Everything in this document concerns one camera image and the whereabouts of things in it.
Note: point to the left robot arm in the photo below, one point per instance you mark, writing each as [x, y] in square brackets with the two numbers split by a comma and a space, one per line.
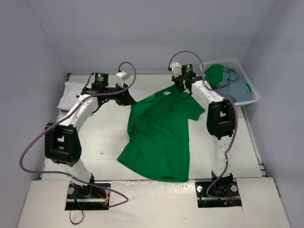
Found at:
[62, 144]

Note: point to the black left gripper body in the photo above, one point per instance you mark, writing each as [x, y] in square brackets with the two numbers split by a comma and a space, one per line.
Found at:
[122, 95]

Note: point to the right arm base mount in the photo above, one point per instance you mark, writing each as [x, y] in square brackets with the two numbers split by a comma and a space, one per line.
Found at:
[223, 194]

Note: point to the white t-shirt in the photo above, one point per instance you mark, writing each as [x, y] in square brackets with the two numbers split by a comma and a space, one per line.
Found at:
[69, 98]

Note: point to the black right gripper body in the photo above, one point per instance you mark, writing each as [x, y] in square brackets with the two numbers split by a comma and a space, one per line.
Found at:
[181, 86]

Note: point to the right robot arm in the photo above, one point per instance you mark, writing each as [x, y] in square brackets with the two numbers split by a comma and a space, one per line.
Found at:
[221, 119]

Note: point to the green t-shirt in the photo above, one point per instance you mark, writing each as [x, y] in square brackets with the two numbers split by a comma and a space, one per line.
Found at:
[159, 142]

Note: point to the light blue t-shirt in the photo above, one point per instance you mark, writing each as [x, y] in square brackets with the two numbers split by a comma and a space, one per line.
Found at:
[233, 86]

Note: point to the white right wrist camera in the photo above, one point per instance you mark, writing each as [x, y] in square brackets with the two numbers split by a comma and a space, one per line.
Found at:
[176, 69]

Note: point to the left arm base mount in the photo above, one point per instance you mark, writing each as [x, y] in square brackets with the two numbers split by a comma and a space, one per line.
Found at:
[86, 198]

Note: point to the white plastic laundry basket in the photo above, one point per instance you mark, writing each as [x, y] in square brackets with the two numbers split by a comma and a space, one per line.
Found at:
[213, 71]

